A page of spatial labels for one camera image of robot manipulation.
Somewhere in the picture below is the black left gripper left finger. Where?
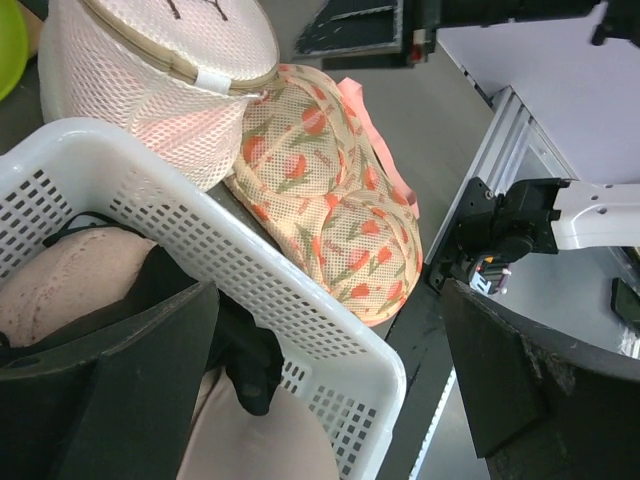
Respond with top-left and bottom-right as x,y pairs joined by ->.
1,283 -> 219,479

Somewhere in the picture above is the white mesh laundry bag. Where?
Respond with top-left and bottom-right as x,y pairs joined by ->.
38,0 -> 279,190

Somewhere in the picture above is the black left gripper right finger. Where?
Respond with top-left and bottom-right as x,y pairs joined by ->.
442,280 -> 639,479

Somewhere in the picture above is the green plastic plate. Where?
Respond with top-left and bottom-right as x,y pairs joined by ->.
0,0 -> 29,100

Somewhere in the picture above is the grey slotted cable duct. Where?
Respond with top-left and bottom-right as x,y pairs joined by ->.
409,368 -> 457,480

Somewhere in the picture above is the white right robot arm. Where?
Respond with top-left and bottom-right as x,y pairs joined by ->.
294,1 -> 639,292

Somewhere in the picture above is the black garment in basket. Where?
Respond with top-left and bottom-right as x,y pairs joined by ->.
1,213 -> 284,416

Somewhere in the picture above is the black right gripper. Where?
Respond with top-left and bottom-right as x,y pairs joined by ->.
292,0 -> 531,69

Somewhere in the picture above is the white plastic laundry basket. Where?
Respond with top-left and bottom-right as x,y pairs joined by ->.
1,118 -> 406,479

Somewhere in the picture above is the beige bra in basket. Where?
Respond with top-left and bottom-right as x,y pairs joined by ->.
1,224 -> 338,479

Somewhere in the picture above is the tulip print mesh bra bag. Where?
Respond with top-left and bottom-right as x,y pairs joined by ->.
226,64 -> 423,327

